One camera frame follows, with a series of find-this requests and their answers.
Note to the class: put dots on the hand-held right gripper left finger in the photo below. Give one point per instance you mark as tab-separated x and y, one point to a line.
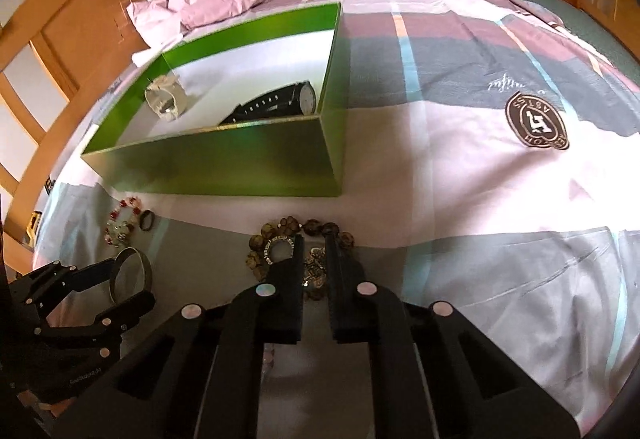
292	299

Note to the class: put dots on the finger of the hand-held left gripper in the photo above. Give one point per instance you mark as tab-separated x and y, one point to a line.
130	309
95	271

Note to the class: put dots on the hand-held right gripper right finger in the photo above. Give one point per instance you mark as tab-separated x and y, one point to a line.
340	299

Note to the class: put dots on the silver bangle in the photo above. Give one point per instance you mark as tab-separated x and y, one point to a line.
145	269

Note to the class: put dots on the green cardboard box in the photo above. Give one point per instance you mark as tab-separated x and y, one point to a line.
225	164

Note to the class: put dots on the patchwork bedsheet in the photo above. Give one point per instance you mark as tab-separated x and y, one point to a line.
450	169

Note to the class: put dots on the white wristwatch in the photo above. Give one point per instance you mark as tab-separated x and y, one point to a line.
170	94

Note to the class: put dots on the black wristwatch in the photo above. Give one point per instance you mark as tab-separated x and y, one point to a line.
270	104

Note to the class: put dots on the wooden bed frame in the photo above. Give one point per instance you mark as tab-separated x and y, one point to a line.
75	19

